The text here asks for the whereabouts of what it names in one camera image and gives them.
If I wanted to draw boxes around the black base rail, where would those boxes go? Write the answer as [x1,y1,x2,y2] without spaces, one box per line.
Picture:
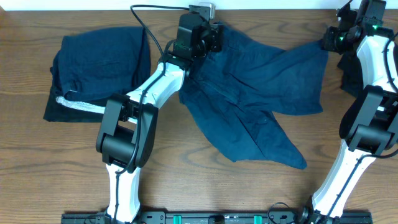
[60,210,373,224]

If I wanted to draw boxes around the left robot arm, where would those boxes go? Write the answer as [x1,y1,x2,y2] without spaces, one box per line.
[96,11,221,223]

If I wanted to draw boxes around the blue denim shorts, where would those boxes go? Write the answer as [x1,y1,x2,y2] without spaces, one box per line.
[179,26,328,169]

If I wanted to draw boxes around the black garment with logo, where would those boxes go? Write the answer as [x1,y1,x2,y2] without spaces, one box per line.
[337,52,364,98]

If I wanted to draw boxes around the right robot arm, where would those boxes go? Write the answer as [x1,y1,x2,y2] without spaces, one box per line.
[294,0,397,223]

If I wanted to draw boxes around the folded navy shorts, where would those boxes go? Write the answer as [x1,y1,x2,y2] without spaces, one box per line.
[50,27,151,101]

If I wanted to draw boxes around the folded black shorts white stripe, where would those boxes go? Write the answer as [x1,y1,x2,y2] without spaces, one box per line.
[43,85,137,123]

